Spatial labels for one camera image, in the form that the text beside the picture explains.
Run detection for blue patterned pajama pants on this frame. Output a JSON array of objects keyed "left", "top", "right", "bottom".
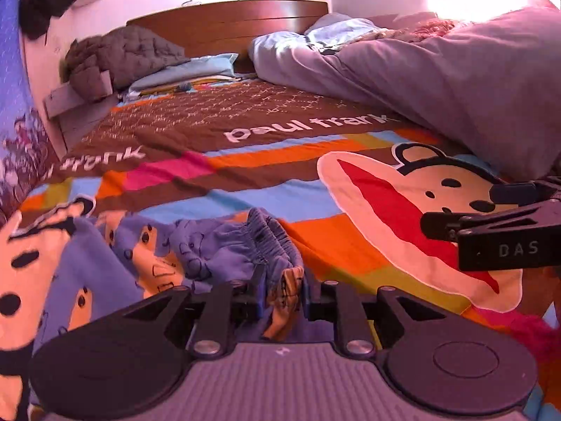
[{"left": 34, "top": 208, "right": 304, "bottom": 348}]

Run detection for colourful paul frank bedspread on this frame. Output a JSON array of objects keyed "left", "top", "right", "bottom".
[{"left": 1, "top": 80, "right": 560, "bottom": 420}]

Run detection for grey rumpled duvet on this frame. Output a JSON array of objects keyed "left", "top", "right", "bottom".
[{"left": 248, "top": 8, "right": 560, "bottom": 181}]

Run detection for white pillow by window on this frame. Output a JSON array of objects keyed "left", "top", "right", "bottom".
[{"left": 303, "top": 12, "right": 389, "bottom": 54}]

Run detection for light blue pillow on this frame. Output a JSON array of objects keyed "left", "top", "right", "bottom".
[{"left": 128, "top": 52, "right": 239, "bottom": 92}]

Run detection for wooden headboard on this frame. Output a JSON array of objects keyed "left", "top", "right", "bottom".
[{"left": 127, "top": 0, "right": 328, "bottom": 72}]

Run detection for blue dotted curtain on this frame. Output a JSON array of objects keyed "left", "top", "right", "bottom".
[{"left": 0, "top": 0, "right": 57, "bottom": 223}]

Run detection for dark quilted jacket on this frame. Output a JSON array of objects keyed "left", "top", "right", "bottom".
[{"left": 65, "top": 25, "right": 189, "bottom": 102}]

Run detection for white bedside table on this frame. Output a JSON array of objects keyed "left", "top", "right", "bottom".
[{"left": 43, "top": 71, "right": 119, "bottom": 151}]

